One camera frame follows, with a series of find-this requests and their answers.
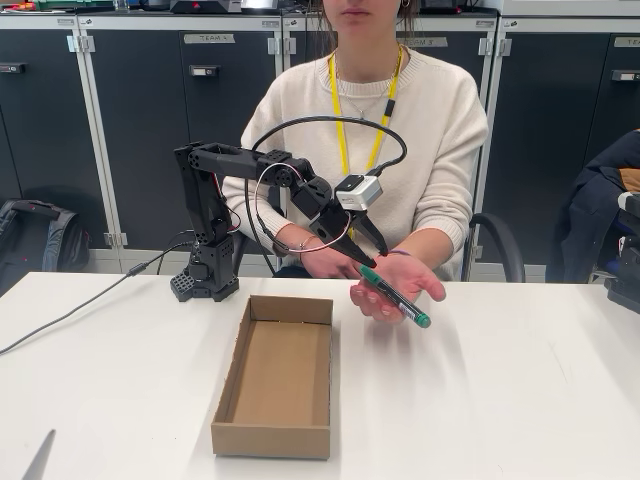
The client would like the black box with red stripe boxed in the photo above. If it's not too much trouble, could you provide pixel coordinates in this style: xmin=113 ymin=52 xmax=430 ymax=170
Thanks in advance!
xmin=169 ymin=0 xmax=242 ymax=15

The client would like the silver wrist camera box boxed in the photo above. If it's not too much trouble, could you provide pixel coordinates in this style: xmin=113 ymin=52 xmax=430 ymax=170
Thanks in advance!
xmin=333 ymin=173 xmax=385 ymax=212

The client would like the person in cream sweater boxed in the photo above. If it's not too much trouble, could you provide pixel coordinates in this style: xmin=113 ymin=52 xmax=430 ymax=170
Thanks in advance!
xmin=222 ymin=0 xmax=491 ymax=281

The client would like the open cardboard box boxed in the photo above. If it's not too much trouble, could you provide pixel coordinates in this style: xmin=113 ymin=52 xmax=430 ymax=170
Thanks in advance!
xmin=209 ymin=294 xmax=335 ymax=461

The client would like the dark jacket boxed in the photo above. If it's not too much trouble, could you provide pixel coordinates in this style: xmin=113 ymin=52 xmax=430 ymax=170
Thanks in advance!
xmin=546 ymin=128 xmax=640 ymax=284

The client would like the red white servo wire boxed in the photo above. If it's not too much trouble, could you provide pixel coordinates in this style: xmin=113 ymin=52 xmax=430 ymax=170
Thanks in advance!
xmin=251 ymin=166 xmax=352 ymax=255

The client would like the green black marker pen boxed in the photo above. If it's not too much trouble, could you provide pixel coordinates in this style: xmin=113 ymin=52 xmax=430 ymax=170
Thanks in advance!
xmin=358 ymin=264 xmax=432 ymax=331

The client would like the grey flat pointed object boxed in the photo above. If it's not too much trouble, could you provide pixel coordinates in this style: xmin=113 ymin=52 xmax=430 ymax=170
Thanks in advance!
xmin=19 ymin=428 xmax=58 ymax=480

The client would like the grey black backpack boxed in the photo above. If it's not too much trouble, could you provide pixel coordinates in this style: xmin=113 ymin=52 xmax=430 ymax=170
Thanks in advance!
xmin=0 ymin=198 xmax=92 ymax=297

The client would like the grey power cable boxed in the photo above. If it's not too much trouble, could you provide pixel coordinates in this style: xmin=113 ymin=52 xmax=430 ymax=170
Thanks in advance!
xmin=0 ymin=242 xmax=197 ymax=357

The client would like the black office chair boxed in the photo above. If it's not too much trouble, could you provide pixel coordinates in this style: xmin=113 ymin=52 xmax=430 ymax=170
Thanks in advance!
xmin=232 ymin=189 xmax=527 ymax=284

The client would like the black camera cable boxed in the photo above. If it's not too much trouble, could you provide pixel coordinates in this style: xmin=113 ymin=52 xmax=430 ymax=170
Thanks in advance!
xmin=243 ymin=115 xmax=409 ymax=279

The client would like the black device with red mark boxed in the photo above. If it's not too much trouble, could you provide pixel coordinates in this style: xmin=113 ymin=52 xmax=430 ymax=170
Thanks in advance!
xmin=422 ymin=0 xmax=464 ymax=16

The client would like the yellow lanyard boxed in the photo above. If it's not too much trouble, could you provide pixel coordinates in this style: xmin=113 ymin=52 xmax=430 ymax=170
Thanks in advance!
xmin=327 ymin=43 xmax=404 ymax=241

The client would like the person's left forearm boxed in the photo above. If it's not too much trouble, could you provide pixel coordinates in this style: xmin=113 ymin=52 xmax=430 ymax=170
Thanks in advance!
xmin=399 ymin=199 xmax=474 ymax=266

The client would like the thin necklace with pendant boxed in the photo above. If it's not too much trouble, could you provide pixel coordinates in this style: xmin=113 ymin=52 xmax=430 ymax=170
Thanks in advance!
xmin=335 ymin=49 xmax=397 ymax=121

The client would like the person's right hand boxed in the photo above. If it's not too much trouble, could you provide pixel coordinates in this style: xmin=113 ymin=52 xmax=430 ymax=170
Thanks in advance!
xmin=301 ymin=243 xmax=364 ymax=280

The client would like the person's right forearm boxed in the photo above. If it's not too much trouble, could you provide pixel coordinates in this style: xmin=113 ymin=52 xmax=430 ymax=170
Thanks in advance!
xmin=222 ymin=177 xmax=314 ymax=266

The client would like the green flat item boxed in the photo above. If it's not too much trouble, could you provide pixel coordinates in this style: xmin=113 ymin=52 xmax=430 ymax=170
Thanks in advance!
xmin=34 ymin=0 xmax=115 ymax=12

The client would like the black robot equipment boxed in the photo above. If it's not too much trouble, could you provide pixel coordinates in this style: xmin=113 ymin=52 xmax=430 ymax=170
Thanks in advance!
xmin=603 ymin=191 xmax=640 ymax=316

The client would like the person's left hand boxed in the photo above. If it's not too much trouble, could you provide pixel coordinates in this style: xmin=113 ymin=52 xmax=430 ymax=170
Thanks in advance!
xmin=348 ymin=252 xmax=447 ymax=325

